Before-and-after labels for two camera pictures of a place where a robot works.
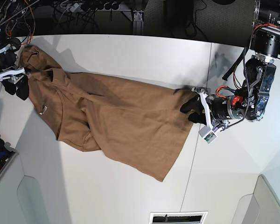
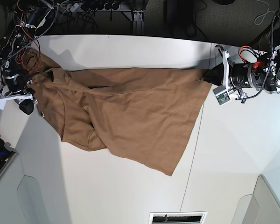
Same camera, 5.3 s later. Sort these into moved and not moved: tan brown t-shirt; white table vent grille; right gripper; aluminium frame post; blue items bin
Moved: tan brown t-shirt; right gripper
Not moved: white table vent grille; aluminium frame post; blue items bin
